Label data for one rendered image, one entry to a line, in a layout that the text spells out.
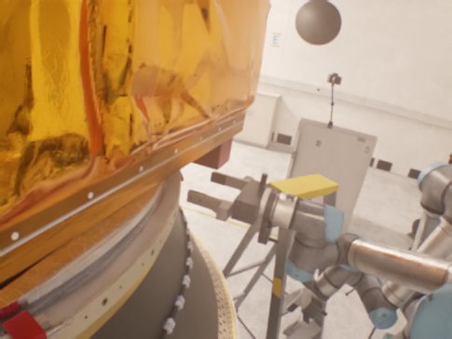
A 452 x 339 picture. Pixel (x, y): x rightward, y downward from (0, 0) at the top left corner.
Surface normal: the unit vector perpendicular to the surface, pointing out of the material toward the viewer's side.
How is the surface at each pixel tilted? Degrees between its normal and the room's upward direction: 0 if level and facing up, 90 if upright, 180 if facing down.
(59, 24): 89
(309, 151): 90
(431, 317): 83
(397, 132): 90
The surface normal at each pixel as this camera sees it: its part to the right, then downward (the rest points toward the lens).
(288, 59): -0.32, 0.30
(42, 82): 0.96, 0.21
